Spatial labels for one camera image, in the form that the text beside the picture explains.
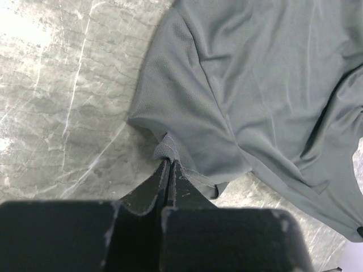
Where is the grey t-shirt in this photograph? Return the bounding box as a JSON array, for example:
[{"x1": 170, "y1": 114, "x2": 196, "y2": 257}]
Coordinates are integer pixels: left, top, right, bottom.
[{"x1": 129, "y1": 1, "x2": 362, "y2": 243}]

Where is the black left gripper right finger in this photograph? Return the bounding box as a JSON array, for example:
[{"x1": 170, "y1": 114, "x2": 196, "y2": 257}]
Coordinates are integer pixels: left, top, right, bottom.
[{"x1": 160, "y1": 162, "x2": 313, "y2": 271}]

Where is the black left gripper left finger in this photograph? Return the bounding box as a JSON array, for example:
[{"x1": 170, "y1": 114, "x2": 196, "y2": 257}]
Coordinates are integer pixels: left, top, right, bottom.
[{"x1": 1, "y1": 160, "x2": 170, "y2": 271}]

